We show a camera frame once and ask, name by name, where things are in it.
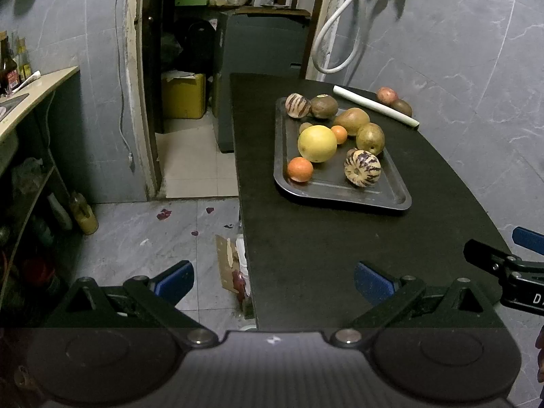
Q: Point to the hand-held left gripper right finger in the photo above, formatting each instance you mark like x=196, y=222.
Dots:
x=374, y=285

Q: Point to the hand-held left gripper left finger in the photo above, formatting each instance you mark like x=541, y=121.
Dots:
x=174, y=281

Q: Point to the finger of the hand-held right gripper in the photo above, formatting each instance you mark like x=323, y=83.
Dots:
x=528, y=238
x=486, y=253

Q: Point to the metal baking tray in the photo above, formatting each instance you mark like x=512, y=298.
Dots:
x=335, y=192

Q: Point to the striped pepino melon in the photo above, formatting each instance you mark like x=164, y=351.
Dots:
x=362, y=169
x=297, y=105

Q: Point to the small brown fruit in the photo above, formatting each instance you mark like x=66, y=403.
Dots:
x=305, y=128
x=350, y=153

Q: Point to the orange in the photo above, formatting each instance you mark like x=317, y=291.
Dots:
x=341, y=134
x=300, y=169

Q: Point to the green-yellow pear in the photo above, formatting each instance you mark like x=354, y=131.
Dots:
x=370, y=138

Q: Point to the yellow grapefruit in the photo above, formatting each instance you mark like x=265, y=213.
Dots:
x=317, y=143

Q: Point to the brown kiwi with sticker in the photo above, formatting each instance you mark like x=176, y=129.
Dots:
x=324, y=107

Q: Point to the cardboard piece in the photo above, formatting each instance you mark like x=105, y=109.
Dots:
x=226, y=263

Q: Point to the yellow floor bottle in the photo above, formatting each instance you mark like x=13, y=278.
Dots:
x=83, y=213

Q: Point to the white floor bottle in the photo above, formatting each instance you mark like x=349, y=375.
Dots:
x=60, y=211

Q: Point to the brown-yellow pear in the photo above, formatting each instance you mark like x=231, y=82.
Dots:
x=355, y=120

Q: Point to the brown round fruit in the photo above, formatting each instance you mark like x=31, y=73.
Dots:
x=402, y=108

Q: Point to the yellow plastic box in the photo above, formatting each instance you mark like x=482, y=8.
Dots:
x=183, y=96

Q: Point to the white paper roll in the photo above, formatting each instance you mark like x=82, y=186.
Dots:
x=361, y=99

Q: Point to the red apple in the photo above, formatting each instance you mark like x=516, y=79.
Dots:
x=386, y=95

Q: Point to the beige kitchen counter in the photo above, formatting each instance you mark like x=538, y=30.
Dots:
x=38, y=86

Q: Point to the dark grey cabinet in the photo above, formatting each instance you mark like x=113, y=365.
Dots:
x=255, y=51

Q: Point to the yellow oil bottle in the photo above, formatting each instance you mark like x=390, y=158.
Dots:
x=24, y=66

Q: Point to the dark sauce bottle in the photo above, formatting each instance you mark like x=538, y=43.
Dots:
x=7, y=72

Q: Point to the white door frame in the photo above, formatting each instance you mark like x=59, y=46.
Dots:
x=142, y=93

